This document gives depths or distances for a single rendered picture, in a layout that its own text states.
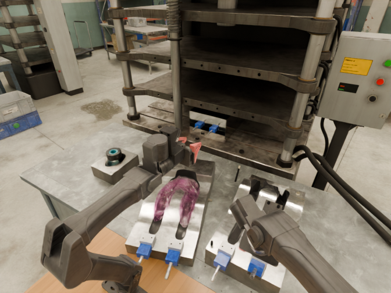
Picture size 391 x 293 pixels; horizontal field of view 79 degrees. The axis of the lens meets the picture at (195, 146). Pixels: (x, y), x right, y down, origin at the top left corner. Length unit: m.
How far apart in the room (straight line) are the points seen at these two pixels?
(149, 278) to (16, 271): 1.43
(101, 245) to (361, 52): 1.36
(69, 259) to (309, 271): 0.44
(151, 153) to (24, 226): 1.97
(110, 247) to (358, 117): 1.28
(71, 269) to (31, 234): 1.84
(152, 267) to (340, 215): 0.84
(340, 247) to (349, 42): 0.87
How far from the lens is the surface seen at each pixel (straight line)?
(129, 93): 1.81
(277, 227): 0.51
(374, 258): 1.19
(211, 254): 0.91
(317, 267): 0.49
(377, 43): 1.33
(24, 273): 2.21
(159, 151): 0.66
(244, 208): 0.58
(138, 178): 0.64
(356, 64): 1.34
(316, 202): 1.29
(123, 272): 0.78
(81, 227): 0.57
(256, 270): 0.82
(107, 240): 1.09
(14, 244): 2.42
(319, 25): 1.17
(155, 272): 0.97
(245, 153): 1.52
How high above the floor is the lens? 1.65
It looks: 34 degrees down
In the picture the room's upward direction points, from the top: straight up
